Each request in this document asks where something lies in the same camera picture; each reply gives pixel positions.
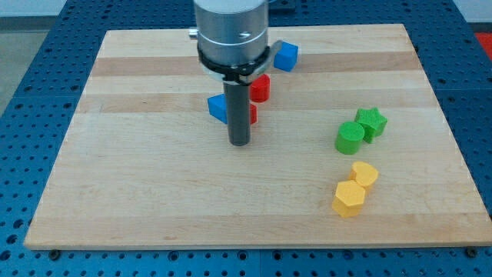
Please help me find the black cable clamp ring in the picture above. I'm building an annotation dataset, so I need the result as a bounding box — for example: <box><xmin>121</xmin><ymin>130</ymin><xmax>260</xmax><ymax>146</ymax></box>
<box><xmin>197</xmin><ymin>45</ymin><xmax>271</xmax><ymax>83</ymax></box>

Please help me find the blue triangle block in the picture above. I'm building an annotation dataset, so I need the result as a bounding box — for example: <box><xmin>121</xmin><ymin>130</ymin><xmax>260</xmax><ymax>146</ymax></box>
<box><xmin>208</xmin><ymin>94</ymin><xmax>228</xmax><ymax>124</ymax></box>

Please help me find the red cylinder block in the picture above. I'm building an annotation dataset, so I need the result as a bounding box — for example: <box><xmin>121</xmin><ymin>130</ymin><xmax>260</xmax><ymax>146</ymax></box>
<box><xmin>250</xmin><ymin>74</ymin><xmax>271</xmax><ymax>102</ymax></box>

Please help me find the yellow hexagon block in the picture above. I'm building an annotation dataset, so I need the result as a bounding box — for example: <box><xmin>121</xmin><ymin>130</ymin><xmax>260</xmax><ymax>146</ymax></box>
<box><xmin>331</xmin><ymin>180</ymin><xmax>366</xmax><ymax>218</ymax></box>

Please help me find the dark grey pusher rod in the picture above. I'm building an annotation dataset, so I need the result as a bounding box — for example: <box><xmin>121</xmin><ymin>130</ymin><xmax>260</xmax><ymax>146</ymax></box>
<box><xmin>224</xmin><ymin>83</ymin><xmax>251</xmax><ymax>146</ymax></box>

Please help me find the green cylinder block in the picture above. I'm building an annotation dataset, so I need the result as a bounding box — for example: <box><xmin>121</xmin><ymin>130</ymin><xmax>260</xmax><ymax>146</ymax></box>
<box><xmin>335</xmin><ymin>122</ymin><xmax>365</xmax><ymax>155</ymax></box>

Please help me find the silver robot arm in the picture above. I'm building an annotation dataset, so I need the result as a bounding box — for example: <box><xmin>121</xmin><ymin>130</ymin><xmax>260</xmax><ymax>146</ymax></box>
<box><xmin>193</xmin><ymin>0</ymin><xmax>282</xmax><ymax>146</ymax></box>

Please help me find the blue cube block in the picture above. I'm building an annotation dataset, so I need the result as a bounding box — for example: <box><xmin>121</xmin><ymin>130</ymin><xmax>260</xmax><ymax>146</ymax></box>
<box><xmin>274</xmin><ymin>42</ymin><xmax>298</xmax><ymax>72</ymax></box>

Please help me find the wooden board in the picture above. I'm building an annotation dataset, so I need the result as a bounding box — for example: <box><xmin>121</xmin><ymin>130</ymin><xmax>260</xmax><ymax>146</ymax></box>
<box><xmin>24</xmin><ymin>24</ymin><xmax>491</xmax><ymax>250</ymax></box>

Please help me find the yellow heart block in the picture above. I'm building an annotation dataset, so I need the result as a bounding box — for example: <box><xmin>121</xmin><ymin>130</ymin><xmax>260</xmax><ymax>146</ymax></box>
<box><xmin>348</xmin><ymin>161</ymin><xmax>379</xmax><ymax>192</ymax></box>

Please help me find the green star block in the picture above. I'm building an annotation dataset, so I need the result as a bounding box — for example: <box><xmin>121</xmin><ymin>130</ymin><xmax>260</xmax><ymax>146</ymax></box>
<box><xmin>354</xmin><ymin>107</ymin><xmax>387</xmax><ymax>143</ymax></box>

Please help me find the red star block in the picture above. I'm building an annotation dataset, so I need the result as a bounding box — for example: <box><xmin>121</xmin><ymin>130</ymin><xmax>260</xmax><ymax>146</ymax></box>
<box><xmin>250</xmin><ymin>103</ymin><xmax>258</xmax><ymax>125</ymax></box>

